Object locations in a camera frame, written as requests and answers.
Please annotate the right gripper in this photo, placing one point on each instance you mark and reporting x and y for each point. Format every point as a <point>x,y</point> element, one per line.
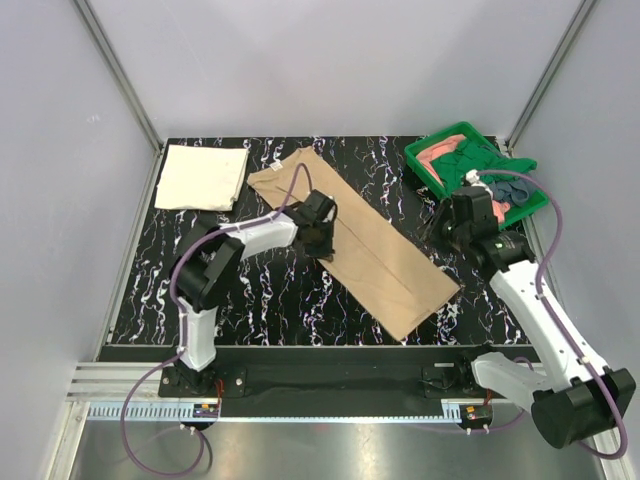
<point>432,230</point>

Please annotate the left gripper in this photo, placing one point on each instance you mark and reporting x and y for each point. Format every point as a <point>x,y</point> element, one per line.
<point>325,252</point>

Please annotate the beige t-shirt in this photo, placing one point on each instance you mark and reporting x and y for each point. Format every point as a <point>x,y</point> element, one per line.
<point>388,275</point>

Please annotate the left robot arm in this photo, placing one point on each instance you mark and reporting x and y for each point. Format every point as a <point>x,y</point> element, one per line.
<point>208,260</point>

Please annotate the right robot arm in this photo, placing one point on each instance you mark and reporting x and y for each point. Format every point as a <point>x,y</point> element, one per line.
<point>578,395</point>

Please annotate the green t-shirt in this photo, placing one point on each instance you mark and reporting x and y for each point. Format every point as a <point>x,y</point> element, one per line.
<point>452,167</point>

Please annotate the pink t-shirt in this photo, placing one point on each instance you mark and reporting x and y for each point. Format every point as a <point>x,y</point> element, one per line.
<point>428,155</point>

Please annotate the green plastic bin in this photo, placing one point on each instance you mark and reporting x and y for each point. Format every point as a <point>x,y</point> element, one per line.
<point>508,215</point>

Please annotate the grey t-shirt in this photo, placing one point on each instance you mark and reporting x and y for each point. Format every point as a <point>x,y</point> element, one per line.
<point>516,193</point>

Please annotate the folded white t-shirt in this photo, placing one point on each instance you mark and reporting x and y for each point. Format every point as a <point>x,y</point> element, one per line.
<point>201,178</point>

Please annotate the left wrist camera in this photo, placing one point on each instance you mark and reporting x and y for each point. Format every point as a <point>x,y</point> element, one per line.
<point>318,208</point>

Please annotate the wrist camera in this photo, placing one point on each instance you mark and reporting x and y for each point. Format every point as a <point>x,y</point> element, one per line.
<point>318,208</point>
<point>473,201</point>

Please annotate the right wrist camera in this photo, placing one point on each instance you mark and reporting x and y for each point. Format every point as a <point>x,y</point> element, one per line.
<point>473,201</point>

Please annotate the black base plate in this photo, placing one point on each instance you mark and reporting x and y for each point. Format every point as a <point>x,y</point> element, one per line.
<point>408,376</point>

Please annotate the white slotted cable duct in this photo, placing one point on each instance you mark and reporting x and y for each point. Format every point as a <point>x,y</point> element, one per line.
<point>231,411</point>

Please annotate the left aluminium frame post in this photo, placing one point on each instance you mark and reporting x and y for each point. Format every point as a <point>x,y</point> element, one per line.
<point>107,52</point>

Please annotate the aluminium frame post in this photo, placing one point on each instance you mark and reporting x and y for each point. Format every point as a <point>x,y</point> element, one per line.
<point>560,53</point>
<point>107,52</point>

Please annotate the right aluminium frame post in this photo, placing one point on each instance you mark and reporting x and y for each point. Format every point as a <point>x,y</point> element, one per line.
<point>560,53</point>

